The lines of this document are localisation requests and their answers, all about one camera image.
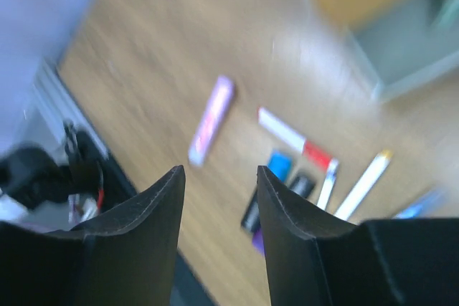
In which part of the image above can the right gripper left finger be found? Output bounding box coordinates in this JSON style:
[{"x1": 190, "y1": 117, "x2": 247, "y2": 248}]
[{"x1": 1, "y1": 166, "x2": 185, "y2": 305}]

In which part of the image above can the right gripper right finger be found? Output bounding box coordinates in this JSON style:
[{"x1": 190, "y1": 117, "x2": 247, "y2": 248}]
[{"x1": 257, "y1": 166, "x2": 458, "y2": 305}]

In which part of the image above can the round cream drawer organizer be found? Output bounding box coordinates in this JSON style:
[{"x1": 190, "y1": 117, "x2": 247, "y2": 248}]
[{"x1": 314, "y1": 0, "x2": 458, "y2": 100}]

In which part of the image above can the purple capped black highlighter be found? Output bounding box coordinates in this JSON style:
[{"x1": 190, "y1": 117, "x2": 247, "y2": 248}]
[{"x1": 240, "y1": 173, "x2": 316, "y2": 255}]

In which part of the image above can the blue capped white marker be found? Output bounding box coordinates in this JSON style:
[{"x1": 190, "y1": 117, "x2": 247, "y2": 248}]
[{"x1": 316, "y1": 158, "x2": 339, "y2": 210}]

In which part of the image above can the yellow banded white marker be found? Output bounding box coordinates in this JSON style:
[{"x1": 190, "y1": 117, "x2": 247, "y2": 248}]
[{"x1": 334, "y1": 150, "x2": 393, "y2": 221}]

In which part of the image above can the blue capped black highlighter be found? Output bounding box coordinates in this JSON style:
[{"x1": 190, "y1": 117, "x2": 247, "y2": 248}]
[{"x1": 267, "y1": 151, "x2": 293, "y2": 183}]

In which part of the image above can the blue patterned pen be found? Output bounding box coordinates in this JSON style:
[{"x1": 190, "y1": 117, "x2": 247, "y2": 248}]
[{"x1": 392, "y1": 187, "x2": 445, "y2": 219}]

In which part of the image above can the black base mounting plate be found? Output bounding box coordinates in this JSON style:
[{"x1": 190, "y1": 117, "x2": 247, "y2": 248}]
[{"x1": 1, "y1": 130, "x2": 212, "y2": 305}]

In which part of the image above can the red capped white marker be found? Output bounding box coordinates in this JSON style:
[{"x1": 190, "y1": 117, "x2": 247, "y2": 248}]
[{"x1": 257, "y1": 107, "x2": 339, "y2": 171}]

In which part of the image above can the pink highlighter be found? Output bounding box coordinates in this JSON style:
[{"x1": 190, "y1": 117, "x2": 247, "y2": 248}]
[{"x1": 188, "y1": 75, "x2": 235, "y2": 166}]

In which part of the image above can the aluminium frame rail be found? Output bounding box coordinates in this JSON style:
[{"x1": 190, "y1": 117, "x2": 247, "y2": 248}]
[{"x1": 33, "y1": 62, "x2": 108, "y2": 157}]

